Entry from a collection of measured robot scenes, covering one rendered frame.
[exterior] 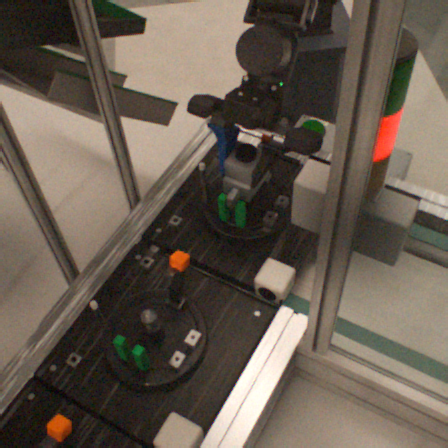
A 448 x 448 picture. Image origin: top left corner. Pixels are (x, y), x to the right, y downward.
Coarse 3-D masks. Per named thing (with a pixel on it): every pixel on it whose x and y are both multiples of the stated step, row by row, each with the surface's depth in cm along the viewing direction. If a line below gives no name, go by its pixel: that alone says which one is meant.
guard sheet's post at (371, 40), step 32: (384, 0) 35; (352, 32) 37; (384, 32) 36; (352, 64) 39; (384, 64) 38; (352, 96) 41; (352, 128) 45; (352, 160) 46; (352, 192) 49; (352, 224) 52; (320, 256) 59; (320, 288) 63; (320, 320) 71; (320, 352) 75
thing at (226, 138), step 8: (216, 128) 78; (232, 128) 80; (240, 128) 82; (216, 136) 79; (224, 136) 78; (232, 136) 80; (224, 144) 79; (232, 144) 81; (224, 152) 80; (224, 160) 80; (224, 168) 81
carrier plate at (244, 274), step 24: (216, 144) 99; (216, 168) 95; (288, 168) 94; (192, 192) 92; (168, 216) 90; (192, 216) 89; (144, 240) 88; (168, 240) 87; (192, 240) 87; (216, 240) 86; (288, 240) 86; (312, 240) 86; (192, 264) 86; (216, 264) 84; (240, 264) 84; (288, 264) 83
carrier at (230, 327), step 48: (144, 288) 82; (192, 288) 82; (96, 336) 78; (144, 336) 73; (192, 336) 73; (240, 336) 77; (48, 384) 75; (96, 384) 74; (144, 384) 71; (192, 384) 73; (144, 432) 70; (192, 432) 67
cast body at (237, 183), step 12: (240, 144) 80; (228, 156) 80; (240, 156) 79; (252, 156) 79; (228, 168) 80; (240, 168) 79; (252, 168) 79; (228, 180) 81; (240, 180) 81; (228, 192) 83; (240, 192) 82; (252, 192) 82; (228, 204) 82
